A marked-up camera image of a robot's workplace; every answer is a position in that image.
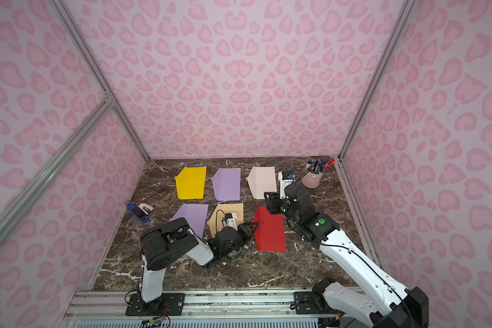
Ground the red envelope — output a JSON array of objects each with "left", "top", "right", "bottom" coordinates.
[{"left": 254, "top": 206, "right": 286, "bottom": 252}]

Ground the beige envelope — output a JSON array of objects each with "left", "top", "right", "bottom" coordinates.
[{"left": 207, "top": 203, "right": 244, "bottom": 237}]

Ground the white envelope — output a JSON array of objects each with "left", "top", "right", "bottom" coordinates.
[{"left": 247, "top": 167, "right": 277, "bottom": 200}]

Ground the purple envelope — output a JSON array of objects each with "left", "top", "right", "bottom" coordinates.
[
  {"left": 171, "top": 204, "right": 209, "bottom": 238},
  {"left": 212, "top": 168, "right": 241, "bottom": 202}
]

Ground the yellow envelope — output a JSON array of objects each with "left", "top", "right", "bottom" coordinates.
[{"left": 175, "top": 166, "right": 206, "bottom": 200}]

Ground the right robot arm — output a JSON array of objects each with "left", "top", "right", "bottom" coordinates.
[{"left": 264, "top": 183, "right": 429, "bottom": 327}]

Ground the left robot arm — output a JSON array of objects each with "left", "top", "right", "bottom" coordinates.
[{"left": 138, "top": 213, "right": 260, "bottom": 306}]

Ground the pink pen cup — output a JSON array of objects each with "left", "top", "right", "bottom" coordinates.
[{"left": 301, "top": 163, "right": 323, "bottom": 189}]

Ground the blue stapler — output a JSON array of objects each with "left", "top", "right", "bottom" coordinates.
[{"left": 125, "top": 201, "right": 154, "bottom": 224}]

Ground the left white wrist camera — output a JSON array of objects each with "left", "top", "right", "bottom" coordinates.
[{"left": 223, "top": 213, "right": 238, "bottom": 230}]

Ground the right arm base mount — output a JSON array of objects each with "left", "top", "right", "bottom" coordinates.
[{"left": 291, "top": 277, "right": 344, "bottom": 316}]

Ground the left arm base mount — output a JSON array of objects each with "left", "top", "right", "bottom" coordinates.
[{"left": 125, "top": 293, "right": 185, "bottom": 317}]

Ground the aluminium front rail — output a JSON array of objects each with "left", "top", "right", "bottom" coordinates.
[{"left": 62, "top": 288, "right": 362, "bottom": 327}]

